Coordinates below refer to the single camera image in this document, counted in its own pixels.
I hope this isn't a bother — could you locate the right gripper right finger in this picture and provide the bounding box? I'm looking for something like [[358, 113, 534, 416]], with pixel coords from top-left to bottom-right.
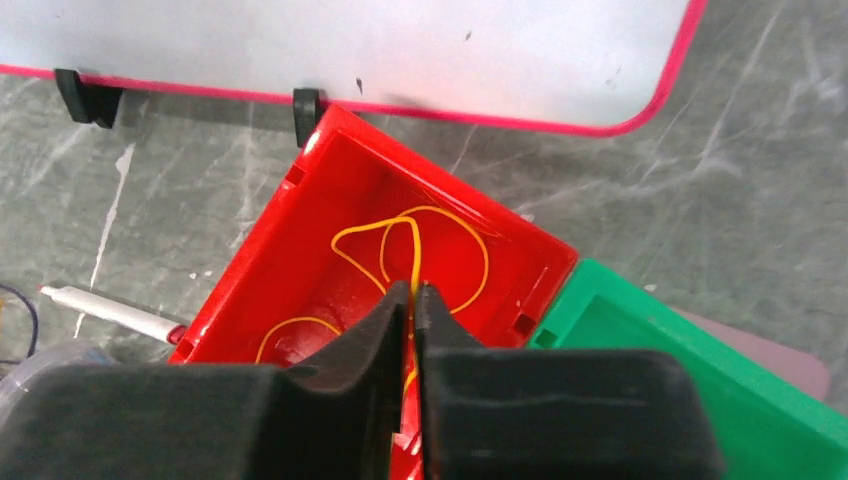
[[414, 284, 725, 479]]

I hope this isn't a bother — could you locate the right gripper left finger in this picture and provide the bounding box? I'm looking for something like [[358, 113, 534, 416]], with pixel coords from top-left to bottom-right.
[[1, 281, 410, 479]]

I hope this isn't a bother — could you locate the yellow cable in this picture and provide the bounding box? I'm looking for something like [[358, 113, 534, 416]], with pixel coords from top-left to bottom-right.
[[254, 205, 492, 399]]

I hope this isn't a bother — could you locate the red plastic bin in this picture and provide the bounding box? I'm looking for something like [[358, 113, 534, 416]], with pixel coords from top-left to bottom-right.
[[172, 108, 578, 479]]

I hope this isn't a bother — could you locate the green plastic bin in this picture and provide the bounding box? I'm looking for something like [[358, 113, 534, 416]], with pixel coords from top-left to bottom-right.
[[527, 259, 847, 479]]

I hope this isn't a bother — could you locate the white marker pen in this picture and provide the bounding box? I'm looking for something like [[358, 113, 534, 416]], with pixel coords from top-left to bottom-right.
[[39, 285, 187, 345]]

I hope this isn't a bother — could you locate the clear tape roll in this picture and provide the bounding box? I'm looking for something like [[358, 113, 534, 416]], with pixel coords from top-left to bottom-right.
[[1, 339, 118, 425]]

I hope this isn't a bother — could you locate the pink clipboard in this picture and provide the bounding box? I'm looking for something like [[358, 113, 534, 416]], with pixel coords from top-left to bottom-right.
[[673, 308, 831, 401]]

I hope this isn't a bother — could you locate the purple cable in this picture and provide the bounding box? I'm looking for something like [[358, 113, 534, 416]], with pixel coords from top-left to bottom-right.
[[0, 283, 40, 367]]

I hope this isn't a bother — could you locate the whiteboard with pink frame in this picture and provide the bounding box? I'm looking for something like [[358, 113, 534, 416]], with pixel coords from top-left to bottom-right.
[[1, 1, 706, 136]]

